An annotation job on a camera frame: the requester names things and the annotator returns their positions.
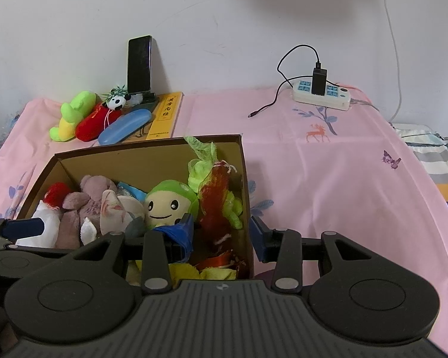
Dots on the printed white cloth pouch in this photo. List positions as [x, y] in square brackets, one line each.
[117, 212]

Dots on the black smartphone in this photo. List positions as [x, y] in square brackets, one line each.
[139, 64]

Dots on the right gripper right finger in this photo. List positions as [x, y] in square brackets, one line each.
[283, 247]

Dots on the red plush toy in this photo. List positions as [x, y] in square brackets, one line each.
[100, 118]

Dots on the yellow book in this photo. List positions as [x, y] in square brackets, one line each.
[165, 116]

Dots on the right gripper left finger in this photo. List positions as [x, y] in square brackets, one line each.
[161, 246]

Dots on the small panda plush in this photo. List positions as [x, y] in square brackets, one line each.
[119, 98]

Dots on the brown cardboard box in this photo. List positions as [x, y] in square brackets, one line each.
[143, 164]

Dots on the striped folded blanket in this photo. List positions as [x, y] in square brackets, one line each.
[431, 149]

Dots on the white red plush in box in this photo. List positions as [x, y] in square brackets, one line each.
[56, 194]

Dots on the neon green mesh bundle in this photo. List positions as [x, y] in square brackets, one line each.
[209, 167]

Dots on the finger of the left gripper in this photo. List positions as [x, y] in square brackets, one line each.
[79, 240]
[13, 230]

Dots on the yellow mesh scarf bundle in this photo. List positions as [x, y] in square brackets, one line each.
[181, 271]

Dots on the green yellow plush toy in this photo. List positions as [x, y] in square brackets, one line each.
[72, 114]

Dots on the white power strip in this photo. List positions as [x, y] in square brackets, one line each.
[334, 96]

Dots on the green smiling plush doll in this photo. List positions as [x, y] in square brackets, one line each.
[167, 202]

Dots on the blue plastic bag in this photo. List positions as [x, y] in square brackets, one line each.
[124, 189]

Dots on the black charger with cable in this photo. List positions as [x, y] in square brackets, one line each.
[294, 64]

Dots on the pink plush bear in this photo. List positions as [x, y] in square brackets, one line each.
[81, 205]

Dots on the pink printed tablecloth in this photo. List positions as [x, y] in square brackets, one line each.
[307, 170]

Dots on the blue glasses case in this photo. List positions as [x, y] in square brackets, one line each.
[124, 126]

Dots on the white fluffy plush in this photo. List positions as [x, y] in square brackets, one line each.
[55, 229]

